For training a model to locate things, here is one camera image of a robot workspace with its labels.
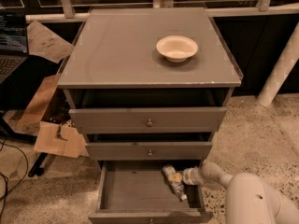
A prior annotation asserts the open cardboard box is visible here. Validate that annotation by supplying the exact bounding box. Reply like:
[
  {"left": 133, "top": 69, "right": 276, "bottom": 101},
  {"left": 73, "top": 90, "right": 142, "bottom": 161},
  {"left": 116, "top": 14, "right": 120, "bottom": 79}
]
[{"left": 17, "top": 75, "right": 88, "bottom": 158}]

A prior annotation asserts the grey drawer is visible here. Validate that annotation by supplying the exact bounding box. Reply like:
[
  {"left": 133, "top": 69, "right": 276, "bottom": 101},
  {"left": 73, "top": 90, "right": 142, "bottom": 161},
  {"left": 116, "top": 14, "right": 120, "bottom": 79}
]
[
  {"left": 86, "top": 142, "right": 212, "bottom": 161},
  {"left": 89, "top": 160, "right": 213, "bottom": 224},
  {"left": 69, "top": 107, "right": 226, "bottom": 134}
]

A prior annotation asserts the crumpled brown paper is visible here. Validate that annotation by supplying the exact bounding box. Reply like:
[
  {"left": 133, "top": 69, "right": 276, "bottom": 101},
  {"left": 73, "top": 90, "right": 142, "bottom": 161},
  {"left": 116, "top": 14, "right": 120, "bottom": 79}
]
[{"left": 27, "top": 21, "right": 74, "bottom": 63}]

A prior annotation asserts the black floor cable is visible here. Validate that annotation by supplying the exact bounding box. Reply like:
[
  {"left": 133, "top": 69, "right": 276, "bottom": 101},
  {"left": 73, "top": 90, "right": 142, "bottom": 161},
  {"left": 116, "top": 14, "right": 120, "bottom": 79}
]
[{"left": 0, "top": 137, "right": 30, "bottom": 219}]

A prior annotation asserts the white bowl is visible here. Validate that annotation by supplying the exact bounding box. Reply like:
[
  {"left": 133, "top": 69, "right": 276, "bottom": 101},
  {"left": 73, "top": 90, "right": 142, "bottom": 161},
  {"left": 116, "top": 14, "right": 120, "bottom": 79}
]
[{"left": 156, "top": 35, "right": 198, "bottom": 63}]

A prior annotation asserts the white horizontal rail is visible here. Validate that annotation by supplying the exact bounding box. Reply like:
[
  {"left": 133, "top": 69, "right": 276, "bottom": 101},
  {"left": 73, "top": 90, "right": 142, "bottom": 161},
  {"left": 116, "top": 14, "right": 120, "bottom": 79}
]
[{"left": 26, "top": 3, "right": 299, "bottom": 23}]

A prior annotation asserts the white diagonal pipe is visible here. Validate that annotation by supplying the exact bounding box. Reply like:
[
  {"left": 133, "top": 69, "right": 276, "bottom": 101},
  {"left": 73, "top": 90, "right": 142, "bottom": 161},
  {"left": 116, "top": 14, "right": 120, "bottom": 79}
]
[{"left": 257, "top": 22, "right": 299, "bottom": 106}]

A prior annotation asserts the grey top drawer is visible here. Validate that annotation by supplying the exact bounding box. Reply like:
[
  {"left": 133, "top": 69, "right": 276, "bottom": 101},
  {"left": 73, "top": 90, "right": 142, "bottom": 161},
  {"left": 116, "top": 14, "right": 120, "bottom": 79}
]
[{"left": 69, "top": 107, "right": 226, "bottom": 134}]

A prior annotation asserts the grey bottom drawer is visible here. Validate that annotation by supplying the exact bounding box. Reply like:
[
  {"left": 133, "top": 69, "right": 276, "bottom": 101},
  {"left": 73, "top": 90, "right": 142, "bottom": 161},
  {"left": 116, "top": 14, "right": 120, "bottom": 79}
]
[{"left": 89, "top": 160, "right": 213, "bottom": 224}]

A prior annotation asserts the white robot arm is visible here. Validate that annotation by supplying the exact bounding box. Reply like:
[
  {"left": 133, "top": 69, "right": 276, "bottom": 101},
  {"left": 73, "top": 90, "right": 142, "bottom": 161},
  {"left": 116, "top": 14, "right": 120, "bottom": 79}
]
[{"left": 163, "top": 162, "right": 299, "bottom": 224}]

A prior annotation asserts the grey drawer cabinet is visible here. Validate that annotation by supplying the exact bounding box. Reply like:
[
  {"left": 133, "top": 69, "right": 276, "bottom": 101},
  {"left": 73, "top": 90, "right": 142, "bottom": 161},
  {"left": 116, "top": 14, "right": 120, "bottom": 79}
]
[{"left": 57, "top": 7, "right": 244, "bottom": 170}]

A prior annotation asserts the grey middle drawer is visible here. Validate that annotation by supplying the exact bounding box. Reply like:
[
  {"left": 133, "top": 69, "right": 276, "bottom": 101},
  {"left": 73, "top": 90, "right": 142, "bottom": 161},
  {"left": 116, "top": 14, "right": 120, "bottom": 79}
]
[{"left": 86, "top": 142, "right": 212, "bottom": 161}]

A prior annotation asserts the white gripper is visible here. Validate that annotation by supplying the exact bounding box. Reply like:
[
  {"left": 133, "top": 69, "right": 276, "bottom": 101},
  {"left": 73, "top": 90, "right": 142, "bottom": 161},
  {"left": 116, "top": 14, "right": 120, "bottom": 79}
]
[{"left": 167, "top": 167, "right": 204, "bottom": 185}]

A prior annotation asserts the blue plastic bottle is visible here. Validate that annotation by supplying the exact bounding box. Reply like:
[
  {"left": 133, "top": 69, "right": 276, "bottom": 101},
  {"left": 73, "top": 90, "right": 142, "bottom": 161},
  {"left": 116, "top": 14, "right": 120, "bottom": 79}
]
[{"left": 163, "top": 164, "right": 187, "bottom": 202}]

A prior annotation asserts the black laptop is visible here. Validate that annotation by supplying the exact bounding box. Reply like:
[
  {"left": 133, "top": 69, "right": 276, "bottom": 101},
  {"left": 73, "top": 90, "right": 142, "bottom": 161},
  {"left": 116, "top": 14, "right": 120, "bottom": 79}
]
[{"left": 0, "top": 11, "right": 29, "bottom": 84}]

